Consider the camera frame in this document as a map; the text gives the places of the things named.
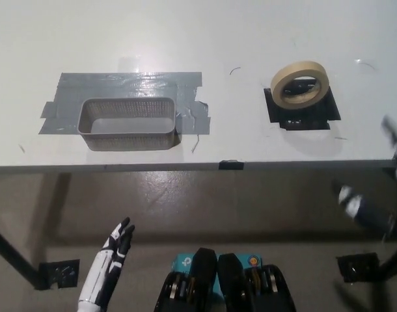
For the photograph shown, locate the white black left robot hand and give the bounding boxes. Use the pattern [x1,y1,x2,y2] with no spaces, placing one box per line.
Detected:
[76,216,136,312]

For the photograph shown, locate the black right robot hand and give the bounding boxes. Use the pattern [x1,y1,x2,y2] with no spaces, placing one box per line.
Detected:
[331,114,397,241]

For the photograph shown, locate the beige masking tape roll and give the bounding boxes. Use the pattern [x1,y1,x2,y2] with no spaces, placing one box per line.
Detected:
[270,60,329,111]

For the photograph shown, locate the black tape square patch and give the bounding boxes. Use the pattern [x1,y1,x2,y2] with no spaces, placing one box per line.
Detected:
[263,84,342,132]

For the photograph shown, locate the small grey mesh container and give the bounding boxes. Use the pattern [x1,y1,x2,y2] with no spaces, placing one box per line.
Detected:
[77,97,178,152]

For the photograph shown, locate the black robot legs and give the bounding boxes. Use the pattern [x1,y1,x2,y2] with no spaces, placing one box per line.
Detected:
[154,247,299,312]

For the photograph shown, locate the black table foot left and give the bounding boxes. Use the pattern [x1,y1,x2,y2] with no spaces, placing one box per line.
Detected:
[38,259,81,290]

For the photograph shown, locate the grey duct tape patch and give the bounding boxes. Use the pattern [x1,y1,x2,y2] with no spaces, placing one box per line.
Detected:
[38,71,213,136]

